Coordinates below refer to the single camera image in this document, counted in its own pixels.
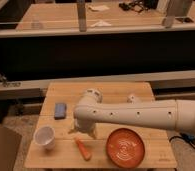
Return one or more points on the brown cardboard box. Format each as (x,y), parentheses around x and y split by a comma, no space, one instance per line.
(9,146)

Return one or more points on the orange ridged plate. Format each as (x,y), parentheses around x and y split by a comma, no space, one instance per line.
(125,148)

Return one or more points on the black cluttered equipment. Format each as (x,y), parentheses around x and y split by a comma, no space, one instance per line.
(139,5)

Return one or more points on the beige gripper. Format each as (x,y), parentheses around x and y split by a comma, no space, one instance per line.
(90,131)

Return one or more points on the blue sponge block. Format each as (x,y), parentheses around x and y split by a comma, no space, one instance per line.
(60,111)

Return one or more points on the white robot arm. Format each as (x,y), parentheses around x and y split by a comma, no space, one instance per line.
(175,115)

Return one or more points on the small wooden table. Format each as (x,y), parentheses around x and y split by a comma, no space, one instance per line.
(65,154)

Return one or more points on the long wooden workbench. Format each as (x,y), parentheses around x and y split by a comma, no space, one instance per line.
(62,19)

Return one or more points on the orange pepper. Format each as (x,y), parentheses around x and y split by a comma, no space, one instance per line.
(86,154)

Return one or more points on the grey metal post right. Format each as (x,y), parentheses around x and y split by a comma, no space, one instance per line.
(177,10)

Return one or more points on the grey metal post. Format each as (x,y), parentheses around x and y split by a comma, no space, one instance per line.
(177,10)
(81,11)

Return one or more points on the white plastic bottle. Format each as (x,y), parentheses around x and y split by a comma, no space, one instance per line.
(132,98)

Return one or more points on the white paper sheet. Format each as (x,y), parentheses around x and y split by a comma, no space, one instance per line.
(98,8)

